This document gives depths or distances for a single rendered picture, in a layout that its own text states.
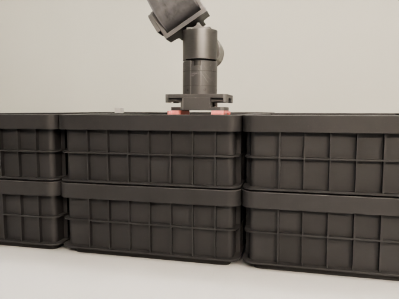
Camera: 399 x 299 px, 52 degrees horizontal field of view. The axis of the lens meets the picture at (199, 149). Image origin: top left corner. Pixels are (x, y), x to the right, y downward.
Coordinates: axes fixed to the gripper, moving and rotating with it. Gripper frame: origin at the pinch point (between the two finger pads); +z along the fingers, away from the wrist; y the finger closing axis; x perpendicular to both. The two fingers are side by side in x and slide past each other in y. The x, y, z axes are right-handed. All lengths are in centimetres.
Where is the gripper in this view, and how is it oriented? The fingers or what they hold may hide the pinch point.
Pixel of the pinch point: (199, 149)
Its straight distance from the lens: 69.2
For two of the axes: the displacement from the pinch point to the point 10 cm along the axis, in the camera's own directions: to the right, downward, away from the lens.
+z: -0.1, 10.0, 0.9
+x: -2.4, 0.9, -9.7
